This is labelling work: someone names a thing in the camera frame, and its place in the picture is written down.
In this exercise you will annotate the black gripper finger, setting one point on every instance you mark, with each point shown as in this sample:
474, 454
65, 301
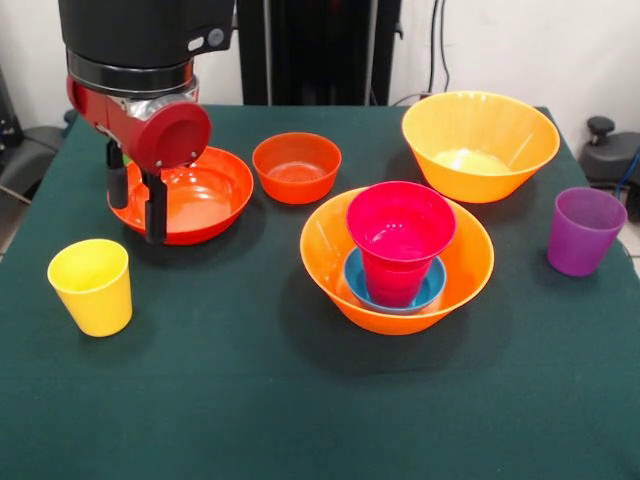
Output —
155, 210
117, 185

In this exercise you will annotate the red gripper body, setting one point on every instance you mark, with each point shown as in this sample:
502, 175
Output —
170, 135

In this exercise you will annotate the small red bowl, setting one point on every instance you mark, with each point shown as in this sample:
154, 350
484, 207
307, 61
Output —
297, 175

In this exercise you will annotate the large orange bowl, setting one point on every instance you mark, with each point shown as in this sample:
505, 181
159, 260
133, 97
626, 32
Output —
325, 260
450, 130

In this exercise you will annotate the blue plastic bowl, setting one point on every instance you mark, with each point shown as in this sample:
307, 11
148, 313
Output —
355, 285

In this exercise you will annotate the pink plastic bowl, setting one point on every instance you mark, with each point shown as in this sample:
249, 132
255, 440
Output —
400, 215

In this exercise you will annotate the pink plastic cup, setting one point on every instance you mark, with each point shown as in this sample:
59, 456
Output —
395, 285

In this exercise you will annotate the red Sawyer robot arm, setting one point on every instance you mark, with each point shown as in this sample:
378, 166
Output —
140, 30

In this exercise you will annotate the green plastic cup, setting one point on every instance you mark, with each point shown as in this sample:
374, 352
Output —
125, 160

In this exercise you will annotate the wide red bowl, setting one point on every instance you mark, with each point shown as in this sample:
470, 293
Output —
210, 200

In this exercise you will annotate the black chair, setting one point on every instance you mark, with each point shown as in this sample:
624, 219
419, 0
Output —
25, 150

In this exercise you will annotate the yellow plastic cup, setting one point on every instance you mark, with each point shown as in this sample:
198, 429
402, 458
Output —
92, 290

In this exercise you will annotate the dark green tablecloth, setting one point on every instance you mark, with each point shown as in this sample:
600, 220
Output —
320, 425

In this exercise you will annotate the purple plastic cup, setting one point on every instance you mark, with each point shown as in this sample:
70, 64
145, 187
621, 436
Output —
582, 240

